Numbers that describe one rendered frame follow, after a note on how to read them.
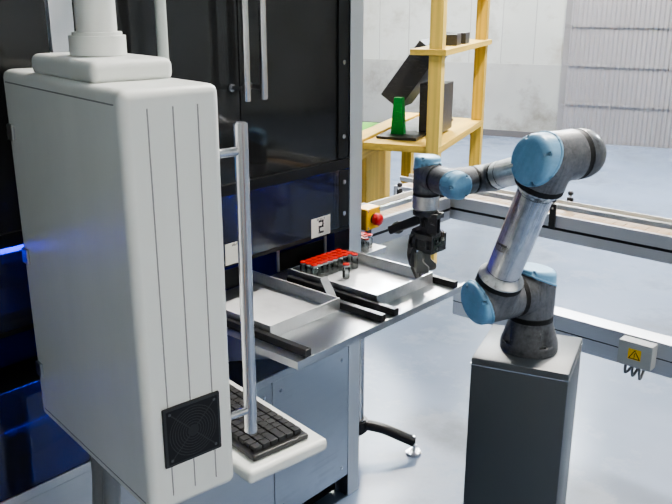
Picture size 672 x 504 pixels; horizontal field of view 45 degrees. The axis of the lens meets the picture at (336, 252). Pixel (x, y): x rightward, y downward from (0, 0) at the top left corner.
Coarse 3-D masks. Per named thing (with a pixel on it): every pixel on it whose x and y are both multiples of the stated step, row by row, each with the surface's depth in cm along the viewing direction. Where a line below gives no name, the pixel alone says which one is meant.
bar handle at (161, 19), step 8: (160, 0) 176; (160, 8) 177; (160, 16) 177; (160, 24) 178; (160, 32) 178; (160, 40) 179; (160, 48) 179; (168, 48) 180; (160, 56) 180; (168, 56) 181
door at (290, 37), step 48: (288, 0) 216; (336, 0) 230; (240, 48) 207; (288, 48) 219; (336, 48) 234; (240, 96) 210; (288, 96) 223; (336, 96) 238; (288, 144) 227; (336, 144) 243
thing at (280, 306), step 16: (256, 272) 235; (256, 288) 231; (272, 288) 231; (288, 288) 227; (304, 288) 223; (256, 304) 219; (272, 304) 219; (288, 304) 219; (304, 304) 219; (320, 304) 219; (336, 304) 214; (256, 320) 200; (272, 320) 208; (288, 320) 201; (304, 320) 206
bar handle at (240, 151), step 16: (240, 128) 136; (240, 144) 137; (240, 160) 138; (240, 176) 139; (240, 192) 140; (240, 208) 141; (240, 224) 142; (240, 240) 143; (240, 256) 144; (240, 272) 145; (240, 288) 146; (240, 304) 147; (240, 320) 148; (256, 400) 154; (240, 416) 152; (256, 416) 154
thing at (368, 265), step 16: (368, 256) 250; (288, 272) 239; (336, 272) 245; (352, 272) 245; (368, 272) 245; (384, 272) 245; (400, 272) 243; (432, 272) 235; (336, 288) 227; (352, 288) 222; (368, 288) 231; (384, 288) 231; (400, 288) 224; (416, 288) 230
